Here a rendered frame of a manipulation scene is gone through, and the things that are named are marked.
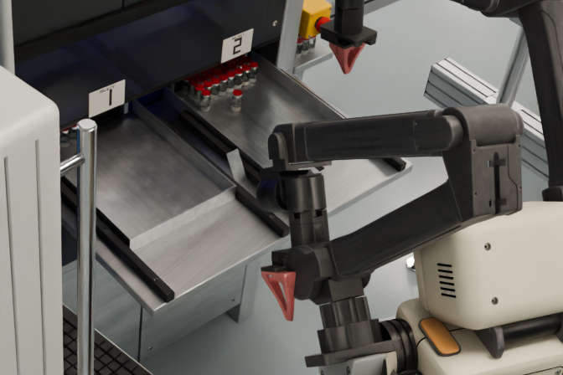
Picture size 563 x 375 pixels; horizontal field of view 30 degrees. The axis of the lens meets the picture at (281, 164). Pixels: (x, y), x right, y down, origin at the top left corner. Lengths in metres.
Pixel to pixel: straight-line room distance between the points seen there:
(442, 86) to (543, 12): 1.51
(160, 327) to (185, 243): 0.78
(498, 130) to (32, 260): 0.59
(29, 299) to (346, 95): 2.65
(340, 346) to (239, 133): 0.91
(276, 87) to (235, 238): 0.50
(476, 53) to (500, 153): 3.12
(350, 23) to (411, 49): 2.18
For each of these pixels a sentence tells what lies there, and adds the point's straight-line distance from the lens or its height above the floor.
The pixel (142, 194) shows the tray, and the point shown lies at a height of 0.88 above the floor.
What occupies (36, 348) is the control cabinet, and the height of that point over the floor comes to 1.16.
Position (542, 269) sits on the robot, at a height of 1.34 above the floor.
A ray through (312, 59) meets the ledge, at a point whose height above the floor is 0.88.
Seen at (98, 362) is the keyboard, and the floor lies 0.83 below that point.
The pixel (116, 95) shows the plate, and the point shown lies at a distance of 2.12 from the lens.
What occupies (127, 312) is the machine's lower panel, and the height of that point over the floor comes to 0.32.
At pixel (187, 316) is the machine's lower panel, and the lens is 2.82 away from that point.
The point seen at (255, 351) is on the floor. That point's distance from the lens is 2.99.
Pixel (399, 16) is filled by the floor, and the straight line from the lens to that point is 4.44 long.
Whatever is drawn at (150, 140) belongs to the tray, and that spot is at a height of 0.88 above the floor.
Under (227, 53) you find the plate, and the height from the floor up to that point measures 1.01.
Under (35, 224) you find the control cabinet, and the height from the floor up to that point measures 1.39.
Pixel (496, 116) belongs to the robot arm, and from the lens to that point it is 1.21.
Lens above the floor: 2.31
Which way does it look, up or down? 40 degrees down
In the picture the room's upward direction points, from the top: 9 degrees clockwise
